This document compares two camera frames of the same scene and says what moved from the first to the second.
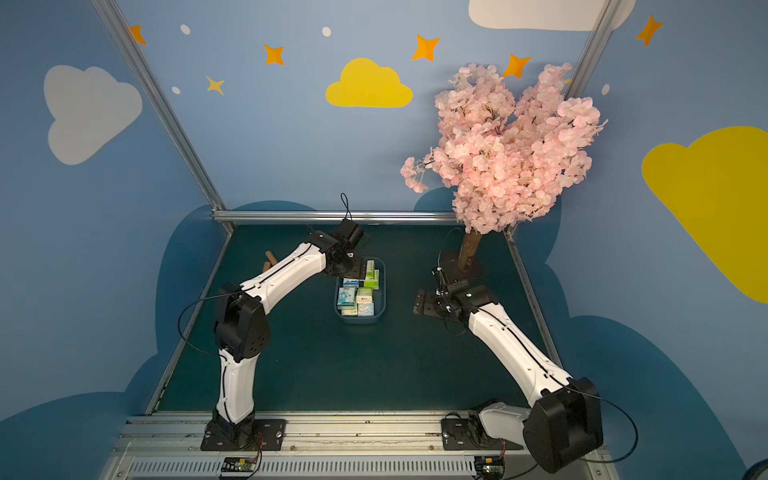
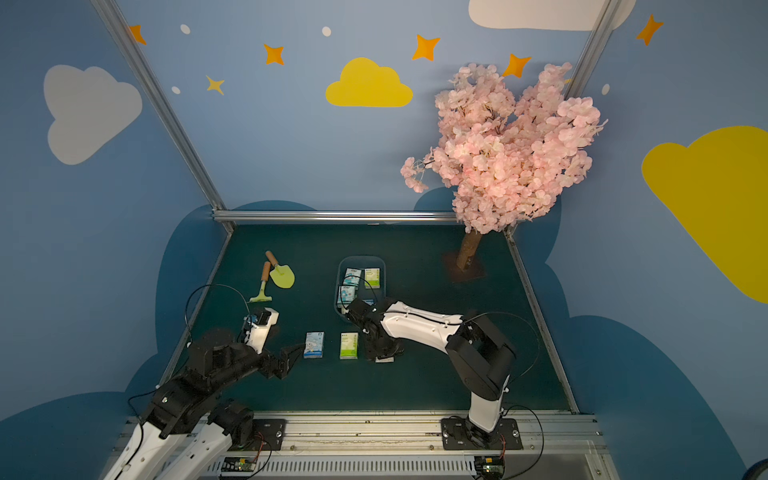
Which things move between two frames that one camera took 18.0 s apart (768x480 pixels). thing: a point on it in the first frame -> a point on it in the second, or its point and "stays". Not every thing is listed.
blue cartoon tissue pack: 346,296 stays
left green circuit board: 238,464 stays
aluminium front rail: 328,446 stays
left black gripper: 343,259 -> 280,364
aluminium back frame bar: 333,216 stays
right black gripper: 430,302 -> 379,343
